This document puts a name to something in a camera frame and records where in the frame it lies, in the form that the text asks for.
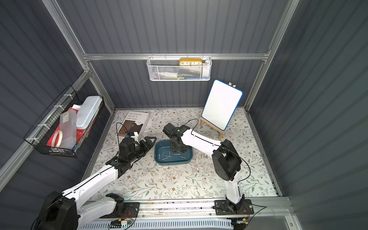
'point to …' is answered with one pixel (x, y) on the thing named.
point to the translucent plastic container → (68, 130)
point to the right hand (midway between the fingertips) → (179, 147)
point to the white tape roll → (60, 140)
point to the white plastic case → (87, 111)
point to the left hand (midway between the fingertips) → (154, 142)
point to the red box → (81, 131)
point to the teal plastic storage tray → (164, 155)
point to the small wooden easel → (214, 128)
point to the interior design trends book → (135, 121)
